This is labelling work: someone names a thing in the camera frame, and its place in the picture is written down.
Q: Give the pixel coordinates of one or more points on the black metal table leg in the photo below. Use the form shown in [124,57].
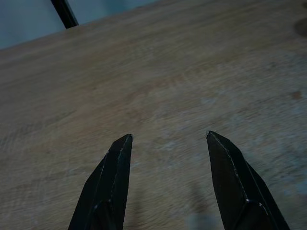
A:
[64,13]

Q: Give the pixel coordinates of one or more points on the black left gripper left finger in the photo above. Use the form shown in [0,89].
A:
[108,187]

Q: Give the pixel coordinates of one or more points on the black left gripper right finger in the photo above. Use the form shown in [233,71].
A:
[235,187]

